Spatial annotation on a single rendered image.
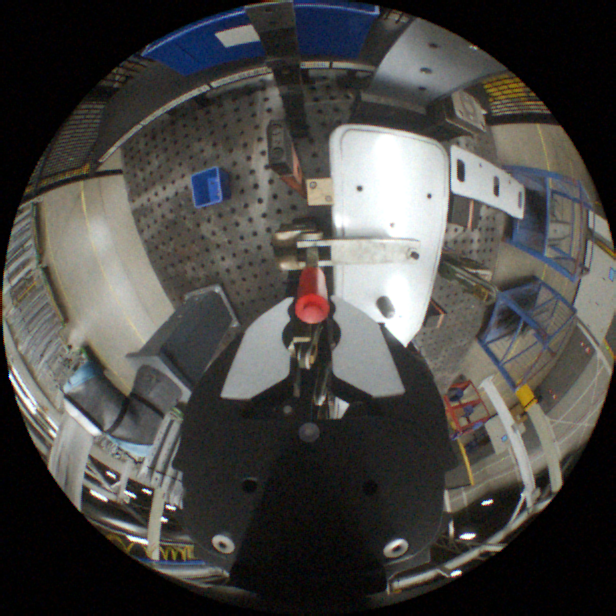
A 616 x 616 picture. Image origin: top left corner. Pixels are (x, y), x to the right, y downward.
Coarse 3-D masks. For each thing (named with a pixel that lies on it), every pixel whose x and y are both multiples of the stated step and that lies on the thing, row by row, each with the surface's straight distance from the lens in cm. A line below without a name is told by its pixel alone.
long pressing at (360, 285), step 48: (336, 144) 32; (384, 144) 34; (432, 144) 39; (336, 192) 30; (384, 192) 33; (432, 192) 37; (432, 240) 38; (336, 288) 34; (384, 288) 37; (432, 288) 43
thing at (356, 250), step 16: (304, 240) 24; (320, 240) 24; (336, 240) 24; (352, 240) 24; (368, 240) 25; (384, 240) 25; (400, 240) 26; (416, 240) 28; (336, 256) 24; (352, 256) 25; (368, 256) 25; (384, 256) 26; (400, 256) 27; (416, 256) 26
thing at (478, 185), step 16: (464, 160) 44; (480, 160) 48; (464, 176) 43; (480, 176) 47; (496, 176) 52; (512, 176) 58; (464, 192) 42; (480, 192) 46; (512, 192) 57; (496, 208) 52; (512, 208) 57
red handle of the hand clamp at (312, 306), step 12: (312, 252) 21; (312, 264) 17; (300, 276) 15; (312, 276) 14; (324, 276) 16; (300, 288) 13; (312, 288) 12; (324, 288) 13; (300, 300) 11; (312, 300) 11; (324, 300) 11; (300, 312) 12; (312, 312) 11; (324, 312) 12
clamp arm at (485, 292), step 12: (444, 264) 43; (456, 264) 44; (444, 276) 43; (456, 276) 41; (468, 276) 39; (468, 288) 40; (480, 288) 38; (492, 288) 37; (480, 300) 39; (492, 300) 37
